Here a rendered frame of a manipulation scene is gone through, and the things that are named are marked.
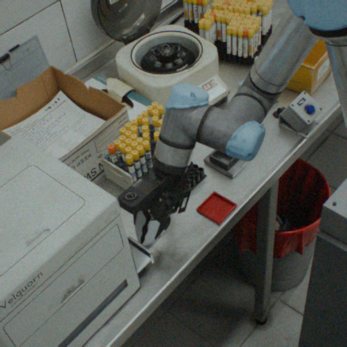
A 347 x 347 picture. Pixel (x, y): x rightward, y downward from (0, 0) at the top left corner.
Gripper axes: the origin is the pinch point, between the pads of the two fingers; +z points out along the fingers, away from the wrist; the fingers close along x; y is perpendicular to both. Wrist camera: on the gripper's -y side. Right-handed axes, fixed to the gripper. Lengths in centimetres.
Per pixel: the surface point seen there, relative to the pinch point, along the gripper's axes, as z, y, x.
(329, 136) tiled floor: 10, 167, 26
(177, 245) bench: 0.5, 8.5, -3.4
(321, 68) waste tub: -37, 61, 0
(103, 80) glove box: -18, 27, 46
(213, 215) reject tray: -5.1, 17.9, -4.8
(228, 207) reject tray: -7.1, 21.4, -5.8
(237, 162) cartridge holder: -14.0, 30.8, 0.1
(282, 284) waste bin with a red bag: 46, 91, -4
